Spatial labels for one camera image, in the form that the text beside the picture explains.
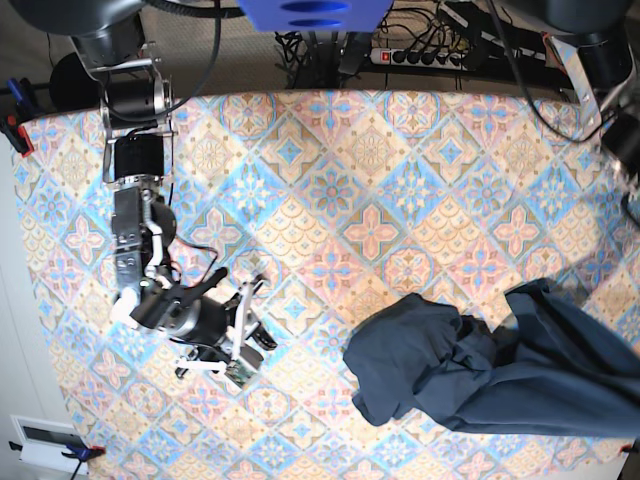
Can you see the blue clamp back left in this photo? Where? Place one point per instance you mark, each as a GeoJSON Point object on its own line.
{"type": "Point", "coordinates": [24, 110]}

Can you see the blue clamp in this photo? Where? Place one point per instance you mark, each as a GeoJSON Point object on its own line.
{"type": "Point", "coordinates": [75, 452]}
{"type": "Point", "coordinates": [24, 110]}

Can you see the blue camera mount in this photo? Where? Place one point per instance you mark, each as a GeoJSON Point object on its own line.
{"type": "Point", "coordinates": [315, 15]}

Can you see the dark blue t-shirt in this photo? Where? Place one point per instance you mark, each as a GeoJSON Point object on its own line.
{"type": "Point", "coordinates": [556, 372]}

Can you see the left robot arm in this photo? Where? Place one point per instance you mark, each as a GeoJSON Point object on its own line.
{"type": "Point", "coordinates": [590, 43]}

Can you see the colourful patterned tablecloth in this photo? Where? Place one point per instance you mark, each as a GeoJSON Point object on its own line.
{"type": "Point", "coordinates": [346, 202]}

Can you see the white power strip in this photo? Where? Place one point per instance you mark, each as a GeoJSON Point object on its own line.
{"type": "Point", "coordinates": [416, 58]}

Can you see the white wall outlet box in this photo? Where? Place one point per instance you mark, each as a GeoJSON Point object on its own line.
{"type": "Point", "coordinates": [44, 442]}

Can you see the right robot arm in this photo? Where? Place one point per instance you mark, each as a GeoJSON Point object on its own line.
{"type": "Point", "coordinates": [136, 105]}

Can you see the blue clamp front left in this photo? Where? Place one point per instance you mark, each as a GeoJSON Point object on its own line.
{"type": "Point", "coordinates": [75, 452]}

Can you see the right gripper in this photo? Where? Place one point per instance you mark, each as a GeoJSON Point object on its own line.
{"type": "Point", "coordinates": [224, 338]}

